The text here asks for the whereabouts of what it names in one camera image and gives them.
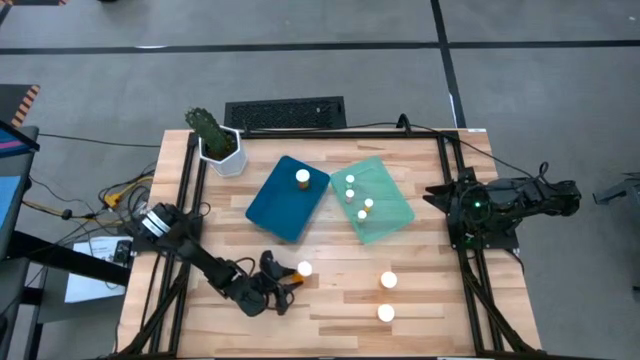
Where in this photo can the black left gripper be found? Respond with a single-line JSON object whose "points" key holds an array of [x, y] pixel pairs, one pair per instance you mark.
{"points": [[252, 295]]}

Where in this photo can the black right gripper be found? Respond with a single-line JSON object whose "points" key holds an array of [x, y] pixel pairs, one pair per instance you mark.
{"points": [[467, 200]]}

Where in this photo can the small white-capped medicine bottle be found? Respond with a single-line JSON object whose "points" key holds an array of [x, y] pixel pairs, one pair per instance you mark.
{"points": [[368, 203], [350, 178], [349, 194], [362, 215]]}

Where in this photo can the large white ball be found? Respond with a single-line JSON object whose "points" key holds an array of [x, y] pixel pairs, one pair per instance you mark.
{"points": [[386, 313], [389, 279]]}

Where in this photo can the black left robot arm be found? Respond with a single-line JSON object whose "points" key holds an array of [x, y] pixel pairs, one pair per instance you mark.
{"points": [[200, 255]]}

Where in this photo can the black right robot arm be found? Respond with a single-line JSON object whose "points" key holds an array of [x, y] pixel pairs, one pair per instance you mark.
{"points": [[545, 195]]}

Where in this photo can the translucent green plastic bin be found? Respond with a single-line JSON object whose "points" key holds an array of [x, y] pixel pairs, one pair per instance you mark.
{"points": [[385, 220]]}

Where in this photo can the blue plastic bin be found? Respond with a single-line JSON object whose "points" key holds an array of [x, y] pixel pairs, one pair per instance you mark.
{"points": [[275, 210]]}

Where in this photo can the small black handheld device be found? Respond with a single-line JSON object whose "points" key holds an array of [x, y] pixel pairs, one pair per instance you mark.
{"points": [[121, 251]]}

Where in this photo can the green cactus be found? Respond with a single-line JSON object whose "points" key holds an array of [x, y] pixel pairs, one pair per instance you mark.
{"points": [[207, 127]]}

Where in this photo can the grey chair base leg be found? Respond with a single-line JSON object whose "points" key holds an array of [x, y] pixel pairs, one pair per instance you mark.
{"points": [[620, 190]]}

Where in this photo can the white paper sheet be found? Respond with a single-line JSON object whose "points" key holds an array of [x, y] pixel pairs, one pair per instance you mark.
{"points": [[85, 290]]}

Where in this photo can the dark grey desk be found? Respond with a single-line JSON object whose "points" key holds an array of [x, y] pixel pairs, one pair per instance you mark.
{"points": [[22, 165]]}

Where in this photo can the light blue flat panel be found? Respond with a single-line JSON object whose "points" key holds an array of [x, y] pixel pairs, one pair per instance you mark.
{"points": [[7, 197]]}

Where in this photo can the monitor with blue pink display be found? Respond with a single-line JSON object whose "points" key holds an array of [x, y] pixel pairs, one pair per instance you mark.
{"points": [[12, 145]]}

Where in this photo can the dark mat with striped edge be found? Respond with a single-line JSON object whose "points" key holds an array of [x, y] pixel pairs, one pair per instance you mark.
{"points": [[35, 2], [20, 102]]}

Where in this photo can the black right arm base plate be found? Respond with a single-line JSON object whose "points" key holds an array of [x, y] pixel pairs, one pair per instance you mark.
{"points": [[505, 243]]}

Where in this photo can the black aluminium table frame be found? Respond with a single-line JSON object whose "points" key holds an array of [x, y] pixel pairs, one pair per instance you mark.
{"points": [[350, 134]]}

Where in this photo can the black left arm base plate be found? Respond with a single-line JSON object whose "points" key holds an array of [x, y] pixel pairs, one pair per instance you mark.
{"points": [[137, 245]]}

